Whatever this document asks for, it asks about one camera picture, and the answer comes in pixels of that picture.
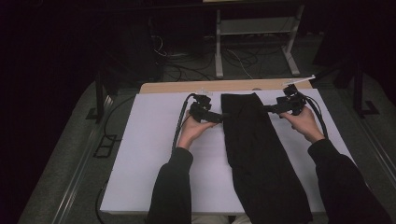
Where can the person's left hand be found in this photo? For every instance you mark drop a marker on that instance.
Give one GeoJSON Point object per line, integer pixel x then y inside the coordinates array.
{"type": "Point", "coordinates": [194, 130]}

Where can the black pants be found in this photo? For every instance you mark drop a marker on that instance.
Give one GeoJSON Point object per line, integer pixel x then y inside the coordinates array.
{"type": "Point", "coordinates": [258, 155]}

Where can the person's right hand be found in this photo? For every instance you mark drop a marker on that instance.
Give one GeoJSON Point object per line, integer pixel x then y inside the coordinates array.
{"type": "Point", "coordinates": [303, 124]}

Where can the wooden table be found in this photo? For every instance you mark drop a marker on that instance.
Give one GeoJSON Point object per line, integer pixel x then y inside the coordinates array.
{"type": "Point", "coordinates": [174, 87]}

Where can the white metal stand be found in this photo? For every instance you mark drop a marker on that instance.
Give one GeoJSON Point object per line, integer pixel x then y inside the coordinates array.
{"type": "Point", "coordinates": [255, 25]}

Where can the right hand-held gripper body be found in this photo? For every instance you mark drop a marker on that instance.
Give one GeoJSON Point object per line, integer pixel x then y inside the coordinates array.
{"type": "Point", "coordinates": [291, 101]}

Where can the black metal stand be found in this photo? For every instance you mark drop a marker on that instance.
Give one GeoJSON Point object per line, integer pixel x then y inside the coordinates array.
{"type": "Point", "coordinates": [99, 99]}
{"type": "Point", "coordinates": [358, 90]}

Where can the white board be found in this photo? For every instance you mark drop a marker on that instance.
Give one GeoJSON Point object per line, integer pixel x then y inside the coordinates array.
{"type": "Point", "coordinates": [146, 155]}

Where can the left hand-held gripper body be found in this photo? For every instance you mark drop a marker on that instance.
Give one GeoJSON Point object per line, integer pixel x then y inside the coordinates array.
{"type": "Point", "coordinates": [200, 110]}

